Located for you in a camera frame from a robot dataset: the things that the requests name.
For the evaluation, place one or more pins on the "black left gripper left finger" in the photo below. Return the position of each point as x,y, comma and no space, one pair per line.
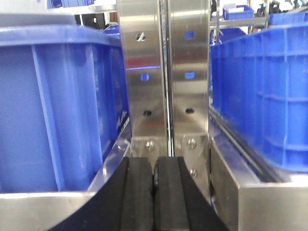
124,203

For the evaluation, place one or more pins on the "perforated steel rack post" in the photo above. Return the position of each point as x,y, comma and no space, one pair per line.
166,52

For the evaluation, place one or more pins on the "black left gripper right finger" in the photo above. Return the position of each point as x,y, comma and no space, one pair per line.
178,203

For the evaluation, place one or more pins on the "large blue plastic bin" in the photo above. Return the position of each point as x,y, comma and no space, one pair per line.
62,103

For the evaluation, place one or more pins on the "blue bin right side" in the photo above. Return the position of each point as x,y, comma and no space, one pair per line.
260,88

